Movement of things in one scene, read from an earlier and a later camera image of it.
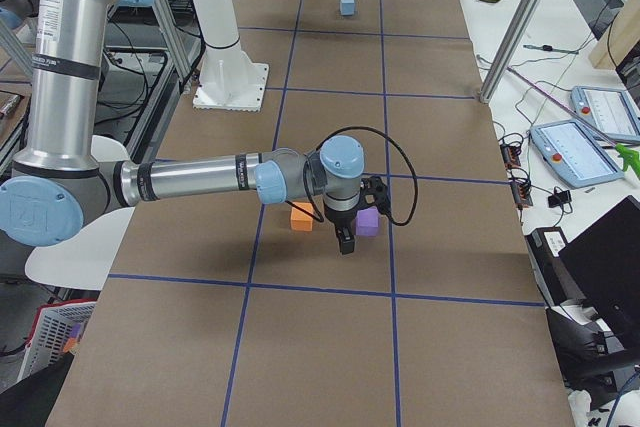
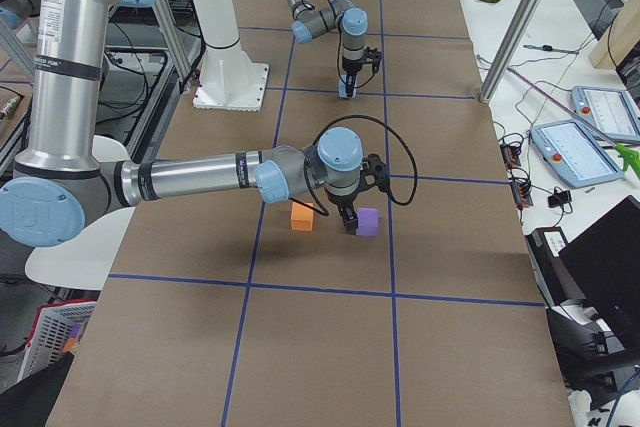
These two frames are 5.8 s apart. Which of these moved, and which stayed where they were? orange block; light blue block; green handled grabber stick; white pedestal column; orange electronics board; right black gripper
Moved: light blue block; right black gripper
Stayed: green handled grabber stick; white pedestal column; orange electronics board; orange block
